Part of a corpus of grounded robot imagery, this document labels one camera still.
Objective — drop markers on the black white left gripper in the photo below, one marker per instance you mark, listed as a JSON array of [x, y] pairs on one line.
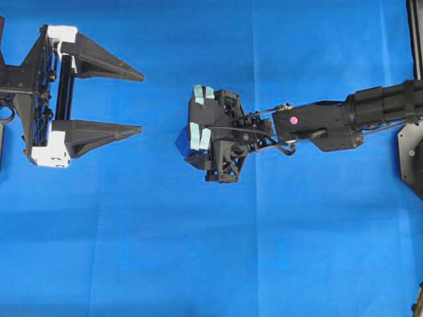
[[25, 91]]

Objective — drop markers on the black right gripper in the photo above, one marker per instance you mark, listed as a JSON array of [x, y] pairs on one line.
[[226, 157]]

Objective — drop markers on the blue block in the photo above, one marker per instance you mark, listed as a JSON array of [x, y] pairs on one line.
[[183, 143]]

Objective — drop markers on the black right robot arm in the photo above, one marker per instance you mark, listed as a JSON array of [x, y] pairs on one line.
[[340, 125]]

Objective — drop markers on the blue table mat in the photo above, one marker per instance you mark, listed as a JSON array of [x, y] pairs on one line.
[[130, 229]]

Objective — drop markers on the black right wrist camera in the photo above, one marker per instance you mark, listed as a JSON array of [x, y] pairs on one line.
[[209, 118]]

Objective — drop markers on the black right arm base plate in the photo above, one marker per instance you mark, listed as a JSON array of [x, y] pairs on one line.
[[410, 156]]

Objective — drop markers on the black aluminium frame rail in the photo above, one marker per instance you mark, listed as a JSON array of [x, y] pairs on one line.
[[414, 12]]

